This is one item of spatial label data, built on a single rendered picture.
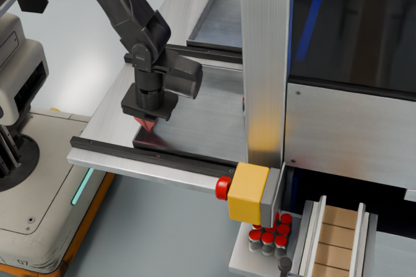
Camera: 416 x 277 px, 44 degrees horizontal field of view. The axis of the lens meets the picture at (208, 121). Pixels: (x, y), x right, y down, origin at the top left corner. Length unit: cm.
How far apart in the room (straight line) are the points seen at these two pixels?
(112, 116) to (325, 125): 56
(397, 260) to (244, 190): 37
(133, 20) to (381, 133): 43
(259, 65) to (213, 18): 70
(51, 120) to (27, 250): 56
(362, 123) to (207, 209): 134
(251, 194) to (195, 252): 115
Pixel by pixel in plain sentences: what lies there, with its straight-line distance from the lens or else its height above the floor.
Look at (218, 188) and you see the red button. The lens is 85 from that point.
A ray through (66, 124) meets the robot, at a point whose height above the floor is 28.
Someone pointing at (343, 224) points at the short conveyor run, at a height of 93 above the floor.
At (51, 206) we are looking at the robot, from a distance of 184.
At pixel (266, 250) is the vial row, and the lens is 92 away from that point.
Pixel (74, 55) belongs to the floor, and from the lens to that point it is 285.
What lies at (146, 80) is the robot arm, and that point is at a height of 107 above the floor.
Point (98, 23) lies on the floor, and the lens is 304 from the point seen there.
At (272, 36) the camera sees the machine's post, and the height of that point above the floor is 128.
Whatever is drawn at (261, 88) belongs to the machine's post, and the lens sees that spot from 75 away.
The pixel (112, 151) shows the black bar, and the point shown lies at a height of 90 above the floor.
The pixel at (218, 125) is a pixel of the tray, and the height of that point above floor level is 88.
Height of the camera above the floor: 170
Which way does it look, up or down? 47 degrees down
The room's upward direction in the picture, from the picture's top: 7 degrees counter-clockwise
